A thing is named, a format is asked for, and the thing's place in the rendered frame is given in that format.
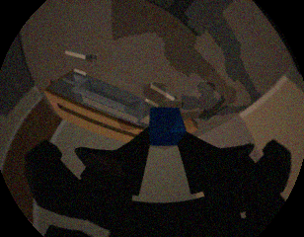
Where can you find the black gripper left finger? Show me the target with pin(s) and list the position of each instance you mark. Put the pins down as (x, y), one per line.
(127, 162)

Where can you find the tan box with clear front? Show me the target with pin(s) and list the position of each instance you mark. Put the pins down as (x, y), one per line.
(97, 106)

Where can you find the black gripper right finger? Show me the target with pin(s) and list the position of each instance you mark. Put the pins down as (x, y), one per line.
(203, 161)

